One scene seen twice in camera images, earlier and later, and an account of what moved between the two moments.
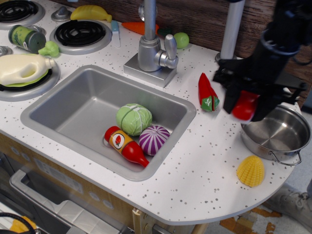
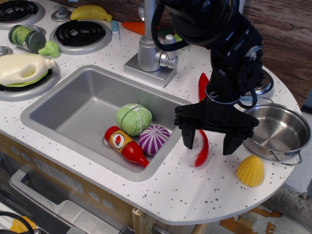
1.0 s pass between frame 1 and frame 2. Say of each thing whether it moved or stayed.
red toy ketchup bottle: stayed
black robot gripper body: moved
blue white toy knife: stayed
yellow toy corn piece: stayed
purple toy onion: stayed
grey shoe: stayed
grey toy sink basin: stayed
